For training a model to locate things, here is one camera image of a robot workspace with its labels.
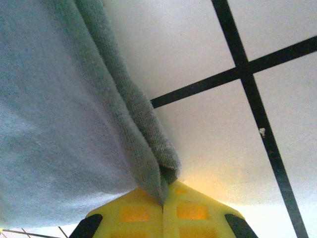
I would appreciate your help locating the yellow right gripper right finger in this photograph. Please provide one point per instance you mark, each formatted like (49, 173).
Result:
(198, 213)

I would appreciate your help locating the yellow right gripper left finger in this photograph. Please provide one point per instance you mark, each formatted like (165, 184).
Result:
(128, 215)

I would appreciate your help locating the gray t-shirt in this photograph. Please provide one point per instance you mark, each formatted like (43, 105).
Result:
(62, 111)

